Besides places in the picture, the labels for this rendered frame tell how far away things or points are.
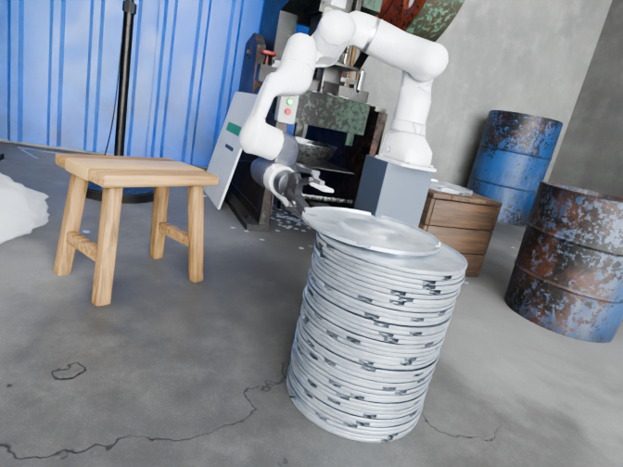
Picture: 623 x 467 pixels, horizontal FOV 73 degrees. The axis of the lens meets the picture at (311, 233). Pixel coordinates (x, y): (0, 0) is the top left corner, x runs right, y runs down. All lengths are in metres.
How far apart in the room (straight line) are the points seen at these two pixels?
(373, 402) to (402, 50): 1.07
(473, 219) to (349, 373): 1.23
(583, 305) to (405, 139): 0.81
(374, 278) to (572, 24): 4.54
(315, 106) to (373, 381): 1.42
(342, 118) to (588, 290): 1.20
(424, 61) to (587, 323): 1.03
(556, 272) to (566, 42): 3.62
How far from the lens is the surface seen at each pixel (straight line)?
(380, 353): 0.76
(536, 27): 4.74
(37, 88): 3.25
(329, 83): 2.07
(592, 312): 1.72
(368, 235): 0.82
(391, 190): 1.45
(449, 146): 4.21
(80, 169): 1.15
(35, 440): 0.83
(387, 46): 1.49
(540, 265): 1.69
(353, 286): 0.72
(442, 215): 1.78
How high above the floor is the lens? 0.55
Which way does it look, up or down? 16 degrees down
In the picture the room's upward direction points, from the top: 12 degrees clockwise
